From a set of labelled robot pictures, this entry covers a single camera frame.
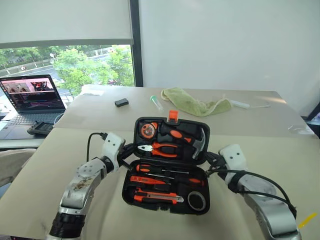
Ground orange tape measure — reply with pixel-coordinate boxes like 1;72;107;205
139;121;159;139

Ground small black box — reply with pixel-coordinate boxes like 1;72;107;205
114;98;130;108

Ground white roller blind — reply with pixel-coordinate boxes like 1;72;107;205
0;0;134;50

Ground orange-handled pliers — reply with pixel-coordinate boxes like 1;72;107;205
136;142;179;159

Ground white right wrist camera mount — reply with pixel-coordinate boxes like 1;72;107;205
218;143;249;186

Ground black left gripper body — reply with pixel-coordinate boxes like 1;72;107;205
116;145;131;168

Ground open laptop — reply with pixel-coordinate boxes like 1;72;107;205
0;74;67;141

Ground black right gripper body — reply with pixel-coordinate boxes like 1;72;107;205
208;152;226;176

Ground yellow tape strip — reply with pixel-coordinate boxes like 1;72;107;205
297;212;318;229

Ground beige cloth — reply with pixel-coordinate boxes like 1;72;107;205
0;148;37;189

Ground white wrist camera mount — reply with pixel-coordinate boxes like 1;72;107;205
100;132;126;174
218;143;249;186

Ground orange tester pen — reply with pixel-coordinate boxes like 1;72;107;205
129;175;172;186

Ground black electrical tape roll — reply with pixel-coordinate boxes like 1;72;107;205
187;190;207;212

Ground black handheld controller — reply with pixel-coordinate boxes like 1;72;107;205
26;121;55;137

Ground black window frame post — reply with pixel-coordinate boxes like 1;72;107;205
129;0;144;88

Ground long thin-shaft screwdriver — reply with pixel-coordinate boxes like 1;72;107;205
144;171;204;187

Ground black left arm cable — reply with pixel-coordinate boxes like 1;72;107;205
85;131;109;163

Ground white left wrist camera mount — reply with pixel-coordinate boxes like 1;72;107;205
100;132;126;174

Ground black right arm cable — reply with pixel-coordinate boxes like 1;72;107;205
206;168;299;219

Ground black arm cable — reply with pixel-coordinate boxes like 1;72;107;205
206;168;299;219
85;131;109;163

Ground claw hammer orange black handle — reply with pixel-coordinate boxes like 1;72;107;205
159;123;207;160

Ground white pen-like object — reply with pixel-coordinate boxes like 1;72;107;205
229;99;271;110

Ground orange black handle screwdriver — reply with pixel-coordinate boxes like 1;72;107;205
134;163;190;175

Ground orange utility knife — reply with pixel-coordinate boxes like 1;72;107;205
133;187;185;205

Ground black plastic tool case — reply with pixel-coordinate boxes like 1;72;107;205
121;110;211;216

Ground green towel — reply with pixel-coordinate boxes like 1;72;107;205
160;87;234;118

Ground clear tube green cap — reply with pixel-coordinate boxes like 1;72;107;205
149;95;165;112

